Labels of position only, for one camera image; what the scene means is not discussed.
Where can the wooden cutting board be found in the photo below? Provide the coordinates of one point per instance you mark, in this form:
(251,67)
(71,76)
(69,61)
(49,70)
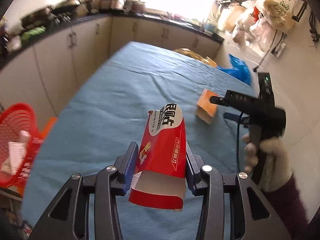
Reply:
(233,17)

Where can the orange plastic stool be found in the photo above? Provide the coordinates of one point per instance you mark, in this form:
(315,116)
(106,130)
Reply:
(48,128)

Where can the red plastic basket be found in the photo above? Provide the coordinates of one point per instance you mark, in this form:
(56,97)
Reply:
(15,120)

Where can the blue plastic bag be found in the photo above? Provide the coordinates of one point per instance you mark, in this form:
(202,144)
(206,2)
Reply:
(237,70)

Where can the red carton box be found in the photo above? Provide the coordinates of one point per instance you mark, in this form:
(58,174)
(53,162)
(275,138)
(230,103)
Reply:
(165,150)

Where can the white base cabinets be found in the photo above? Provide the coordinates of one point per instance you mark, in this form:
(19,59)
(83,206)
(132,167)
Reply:
(55,65)

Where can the person's right hand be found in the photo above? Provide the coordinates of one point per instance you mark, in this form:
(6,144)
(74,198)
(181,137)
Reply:
(275,160)

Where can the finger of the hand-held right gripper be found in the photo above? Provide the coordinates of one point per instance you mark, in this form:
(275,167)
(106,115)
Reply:
(235,100)
(237,119)

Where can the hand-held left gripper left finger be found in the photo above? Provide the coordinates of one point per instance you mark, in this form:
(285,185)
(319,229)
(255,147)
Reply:
(131,165)

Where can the white paper box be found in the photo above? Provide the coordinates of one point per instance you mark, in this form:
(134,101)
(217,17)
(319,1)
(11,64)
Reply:
(17,155)

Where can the green cloth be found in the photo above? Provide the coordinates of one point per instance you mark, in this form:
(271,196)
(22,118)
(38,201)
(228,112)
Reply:
(32,33)

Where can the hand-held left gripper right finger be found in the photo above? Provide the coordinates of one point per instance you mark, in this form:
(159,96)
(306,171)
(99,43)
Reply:
(191,180)

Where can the black lidded wok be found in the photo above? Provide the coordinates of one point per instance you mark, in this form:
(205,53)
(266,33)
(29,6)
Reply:
(67,5)

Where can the orange cardboard box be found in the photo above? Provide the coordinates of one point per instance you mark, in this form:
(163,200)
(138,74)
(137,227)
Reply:
(205,106)

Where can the dark cooking pot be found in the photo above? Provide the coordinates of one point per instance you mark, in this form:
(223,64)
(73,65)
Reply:
(136,5)

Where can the hanging plastic bags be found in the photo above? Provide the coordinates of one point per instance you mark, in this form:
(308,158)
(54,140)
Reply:
(275,10)

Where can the person's right forearm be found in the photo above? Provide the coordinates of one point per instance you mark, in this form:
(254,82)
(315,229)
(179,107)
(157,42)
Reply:
(287,210)

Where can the metal wall rack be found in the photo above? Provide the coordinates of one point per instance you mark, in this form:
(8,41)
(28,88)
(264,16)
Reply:
(230,0)

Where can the blue white container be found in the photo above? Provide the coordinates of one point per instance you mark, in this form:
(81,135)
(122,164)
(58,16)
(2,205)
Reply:
(211,23)

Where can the blue tablecloth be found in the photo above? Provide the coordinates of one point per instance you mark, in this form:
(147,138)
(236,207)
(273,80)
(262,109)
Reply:
(125,92)

